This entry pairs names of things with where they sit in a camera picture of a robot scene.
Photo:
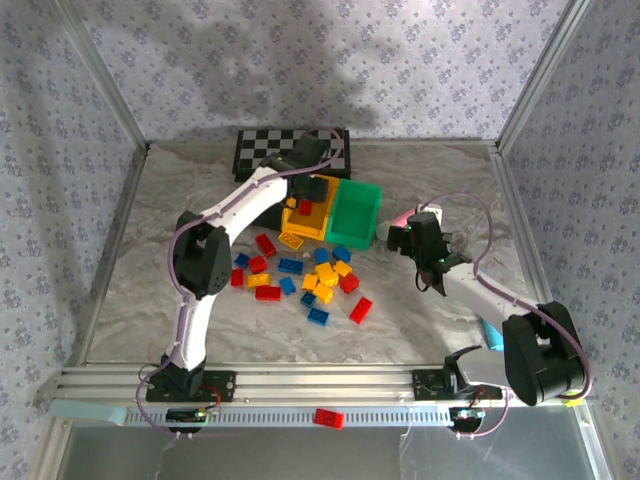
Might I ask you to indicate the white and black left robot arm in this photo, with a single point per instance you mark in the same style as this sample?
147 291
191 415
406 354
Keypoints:
235 205

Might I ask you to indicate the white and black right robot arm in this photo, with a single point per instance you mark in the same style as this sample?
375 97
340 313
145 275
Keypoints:
530 350

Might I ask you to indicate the pink and white object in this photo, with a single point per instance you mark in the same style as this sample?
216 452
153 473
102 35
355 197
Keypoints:
407 218

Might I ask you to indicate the yellow plastic bin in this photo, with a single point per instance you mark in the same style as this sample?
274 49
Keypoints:
312 227

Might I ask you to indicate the pale translucent plastic object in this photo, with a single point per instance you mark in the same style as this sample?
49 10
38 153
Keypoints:
382 233

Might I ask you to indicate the red two-by-four lego brick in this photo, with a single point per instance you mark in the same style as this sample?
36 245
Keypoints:
361 310
266 244
329 418
268 293

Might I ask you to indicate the black and white chessboard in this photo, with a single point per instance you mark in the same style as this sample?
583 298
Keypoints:
260 145

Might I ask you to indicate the green plastic bin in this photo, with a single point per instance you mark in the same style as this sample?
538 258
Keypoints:
350 210

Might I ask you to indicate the blue two-by-two lego brick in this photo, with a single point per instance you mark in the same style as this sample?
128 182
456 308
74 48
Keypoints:
287 285
342 253
308 299
321 255
241 259

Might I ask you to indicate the blue two-by-four lego brick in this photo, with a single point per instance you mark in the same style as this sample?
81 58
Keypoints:
318 316
290 266

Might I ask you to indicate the red two-by-two lego brick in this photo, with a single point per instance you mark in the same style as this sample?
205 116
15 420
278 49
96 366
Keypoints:
349 283
237 277
258 263

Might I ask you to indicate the yellow two-by-two lego brick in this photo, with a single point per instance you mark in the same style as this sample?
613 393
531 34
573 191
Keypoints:
323 292
310 282
342 268

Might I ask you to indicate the cyan block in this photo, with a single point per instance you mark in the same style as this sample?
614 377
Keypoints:
493 339

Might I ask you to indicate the small circuit board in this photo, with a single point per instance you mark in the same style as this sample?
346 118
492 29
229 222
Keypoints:
466 416
187 415

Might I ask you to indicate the yellow-green tag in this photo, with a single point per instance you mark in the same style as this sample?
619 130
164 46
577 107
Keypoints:
573 400

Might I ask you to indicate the light blue flat piece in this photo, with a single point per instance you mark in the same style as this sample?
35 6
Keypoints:
85 412

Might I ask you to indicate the aluminium side rail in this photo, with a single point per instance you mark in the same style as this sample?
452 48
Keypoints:
115 250
522 225

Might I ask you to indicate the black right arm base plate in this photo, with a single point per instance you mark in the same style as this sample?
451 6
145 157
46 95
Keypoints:
430 387

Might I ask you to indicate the aluminium frame rail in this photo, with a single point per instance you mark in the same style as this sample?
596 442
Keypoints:
325 385

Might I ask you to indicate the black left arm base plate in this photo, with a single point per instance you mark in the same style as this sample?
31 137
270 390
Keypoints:
220 387

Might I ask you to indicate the aluminium frame post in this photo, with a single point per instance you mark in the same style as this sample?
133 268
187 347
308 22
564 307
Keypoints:
537 75
109 75

